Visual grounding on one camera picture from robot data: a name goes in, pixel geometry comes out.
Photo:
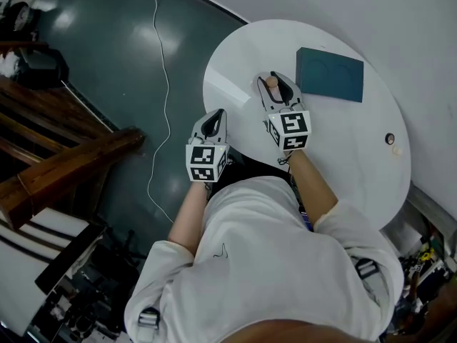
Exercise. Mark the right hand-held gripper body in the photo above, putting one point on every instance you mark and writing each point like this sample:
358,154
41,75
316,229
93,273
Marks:
291,129

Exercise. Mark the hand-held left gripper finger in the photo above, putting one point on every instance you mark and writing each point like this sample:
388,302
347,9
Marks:
223,127
200,125

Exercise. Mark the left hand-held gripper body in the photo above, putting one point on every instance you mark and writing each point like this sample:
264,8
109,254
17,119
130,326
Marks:
205,159

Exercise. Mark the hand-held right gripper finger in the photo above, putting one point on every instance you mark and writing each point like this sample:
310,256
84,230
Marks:
293,93
260,93

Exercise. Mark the small bottle with wooden cap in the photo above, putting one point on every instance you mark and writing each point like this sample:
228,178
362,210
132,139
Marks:
271,82

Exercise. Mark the person's right forearm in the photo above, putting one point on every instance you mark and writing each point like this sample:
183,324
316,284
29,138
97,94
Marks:
314,188

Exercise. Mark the person's left forearm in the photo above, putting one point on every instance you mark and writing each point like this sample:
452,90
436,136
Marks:
187,220

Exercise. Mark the teal flat box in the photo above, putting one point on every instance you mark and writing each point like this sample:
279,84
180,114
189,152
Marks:
330,73

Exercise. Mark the white round table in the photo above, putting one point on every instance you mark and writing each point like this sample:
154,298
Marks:
342,145

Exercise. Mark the small beige cap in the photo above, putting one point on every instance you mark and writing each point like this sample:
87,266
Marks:
397,150

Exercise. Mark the person's white shirt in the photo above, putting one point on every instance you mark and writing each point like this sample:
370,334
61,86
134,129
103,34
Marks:
264,263

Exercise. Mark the brown wooden furniture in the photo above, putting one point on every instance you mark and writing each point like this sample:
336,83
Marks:
71,155

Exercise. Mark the white striped board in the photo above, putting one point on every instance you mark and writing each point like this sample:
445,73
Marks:
32,248

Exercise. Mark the black round clock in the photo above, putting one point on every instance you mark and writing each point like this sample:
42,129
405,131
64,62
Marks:
19,15

